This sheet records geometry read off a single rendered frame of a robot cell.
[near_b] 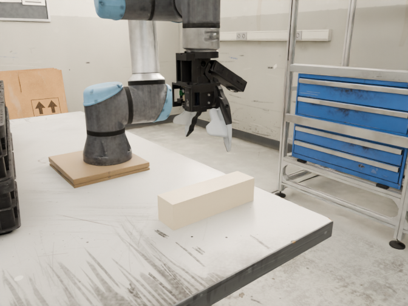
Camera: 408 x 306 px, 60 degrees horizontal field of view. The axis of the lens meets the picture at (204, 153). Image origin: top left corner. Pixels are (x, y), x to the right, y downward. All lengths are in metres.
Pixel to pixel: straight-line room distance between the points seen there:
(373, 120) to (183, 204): 1.55
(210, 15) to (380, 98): 1.51
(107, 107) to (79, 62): 3.22
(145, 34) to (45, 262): 0.69
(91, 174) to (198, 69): 0.47
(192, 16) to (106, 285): 0.50
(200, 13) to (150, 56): 0.43
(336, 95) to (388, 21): 0.97
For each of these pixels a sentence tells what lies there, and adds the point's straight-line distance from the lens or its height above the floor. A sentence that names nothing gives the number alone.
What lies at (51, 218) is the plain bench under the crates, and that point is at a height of 0.70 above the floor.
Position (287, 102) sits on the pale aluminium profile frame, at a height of 0.69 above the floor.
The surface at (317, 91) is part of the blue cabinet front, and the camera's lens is 2.29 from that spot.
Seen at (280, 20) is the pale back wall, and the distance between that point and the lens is 3.60.
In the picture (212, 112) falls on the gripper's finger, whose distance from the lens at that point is 0.72.
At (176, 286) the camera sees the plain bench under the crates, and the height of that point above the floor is 0.70.
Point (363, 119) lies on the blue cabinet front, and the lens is 2.16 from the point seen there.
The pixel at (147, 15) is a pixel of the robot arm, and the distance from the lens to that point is 0.78.
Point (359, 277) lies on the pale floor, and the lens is 1.93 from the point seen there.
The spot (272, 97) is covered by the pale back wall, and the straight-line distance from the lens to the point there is 3.66.
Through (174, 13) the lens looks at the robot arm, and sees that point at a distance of 0.79.
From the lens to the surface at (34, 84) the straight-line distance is 3.97.
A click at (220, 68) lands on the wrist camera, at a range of 0.75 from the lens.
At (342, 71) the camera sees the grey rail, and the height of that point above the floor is 0.91.
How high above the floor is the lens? 1.08
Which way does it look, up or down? 18 degrees down
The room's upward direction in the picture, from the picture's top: straight up
